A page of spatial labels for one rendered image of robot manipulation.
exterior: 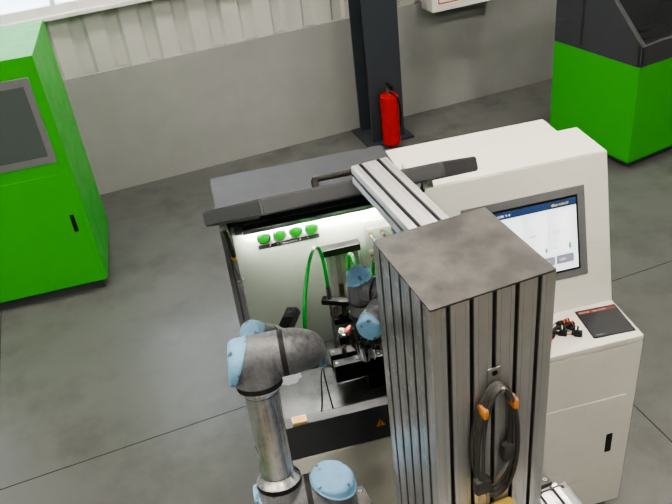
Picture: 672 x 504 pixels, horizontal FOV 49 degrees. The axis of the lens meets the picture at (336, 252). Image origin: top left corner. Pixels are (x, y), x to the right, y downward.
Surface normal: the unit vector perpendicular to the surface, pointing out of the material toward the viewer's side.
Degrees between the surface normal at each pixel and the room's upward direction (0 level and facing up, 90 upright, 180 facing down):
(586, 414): 90
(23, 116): 90
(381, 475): 90
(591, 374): 90
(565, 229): 76
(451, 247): 0
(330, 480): 7
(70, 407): 0
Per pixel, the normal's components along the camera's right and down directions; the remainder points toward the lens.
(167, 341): -0.11, -0.83
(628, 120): -0.87, 0.34
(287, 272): 0.22, 0.52
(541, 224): 0.19, 0.31
